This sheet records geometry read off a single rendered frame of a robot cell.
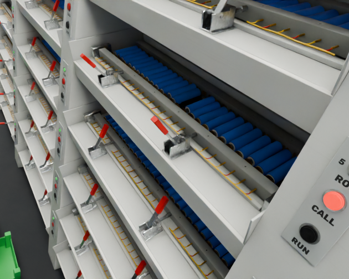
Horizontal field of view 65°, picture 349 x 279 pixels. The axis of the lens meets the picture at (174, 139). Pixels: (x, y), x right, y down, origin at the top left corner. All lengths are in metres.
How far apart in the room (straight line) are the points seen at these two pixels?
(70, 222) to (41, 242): 0.37
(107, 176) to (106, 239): 0.19
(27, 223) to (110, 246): 0.78
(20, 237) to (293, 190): 1.29
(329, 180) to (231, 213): 0.15
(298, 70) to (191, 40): 0.15
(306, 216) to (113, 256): 0.56
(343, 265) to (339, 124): 0.12
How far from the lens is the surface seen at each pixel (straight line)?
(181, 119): 0.48
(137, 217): 0.60
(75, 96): 0.82
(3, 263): 1.38
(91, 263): 0.99
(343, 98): 0.27
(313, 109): 0.28
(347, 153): 0.27
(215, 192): 0.40
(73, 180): 0.95
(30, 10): 1.26
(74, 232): 1.06
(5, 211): 1.57
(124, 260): 0.76
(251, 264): 0.37
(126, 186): 0.65
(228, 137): 0.46
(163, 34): 0.45
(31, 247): 1.42
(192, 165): 0.43
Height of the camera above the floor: 1.13
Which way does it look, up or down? 29 degrees down
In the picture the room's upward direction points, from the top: 18 degrees clockwise
